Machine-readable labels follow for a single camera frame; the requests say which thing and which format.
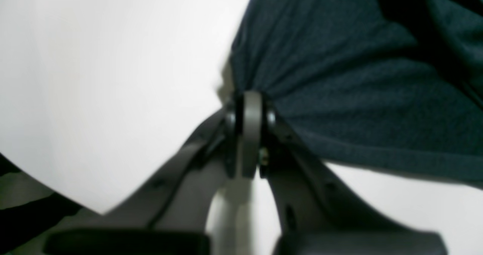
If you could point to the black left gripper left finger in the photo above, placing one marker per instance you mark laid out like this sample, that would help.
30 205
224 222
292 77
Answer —
168 214

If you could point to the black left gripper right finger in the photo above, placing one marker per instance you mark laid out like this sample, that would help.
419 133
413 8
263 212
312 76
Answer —
319 214

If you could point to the dark grey long-sleeve T-shirt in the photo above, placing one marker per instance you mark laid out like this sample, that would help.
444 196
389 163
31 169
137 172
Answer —
390 84

